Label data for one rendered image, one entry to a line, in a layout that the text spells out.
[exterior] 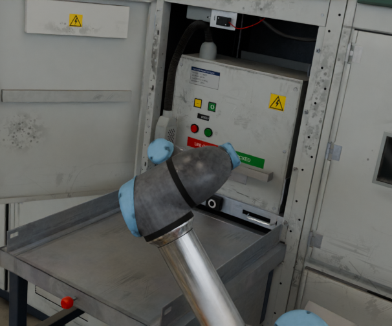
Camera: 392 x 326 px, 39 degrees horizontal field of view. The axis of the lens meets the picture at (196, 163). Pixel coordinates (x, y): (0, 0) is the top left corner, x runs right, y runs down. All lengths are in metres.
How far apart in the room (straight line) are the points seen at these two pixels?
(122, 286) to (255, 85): 0.80
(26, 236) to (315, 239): 0.90
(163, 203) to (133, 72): 1.02
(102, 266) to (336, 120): 0.82
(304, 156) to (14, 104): 0.98
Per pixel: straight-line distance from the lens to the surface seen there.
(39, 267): 1.65
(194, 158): 1.14
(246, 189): 1.99
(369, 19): 1.72
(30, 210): 2.68
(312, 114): 1.79
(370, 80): 1.70
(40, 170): 2.07
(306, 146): 1.81
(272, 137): 1.90
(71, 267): 1.65
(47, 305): 2.81
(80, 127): 2.07
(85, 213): 1.91
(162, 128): 2.00
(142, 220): 1.15
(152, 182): 1.14
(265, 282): 1.93
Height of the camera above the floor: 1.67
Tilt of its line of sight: 18 degrees down
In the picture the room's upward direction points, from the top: 7 degrees clockwise
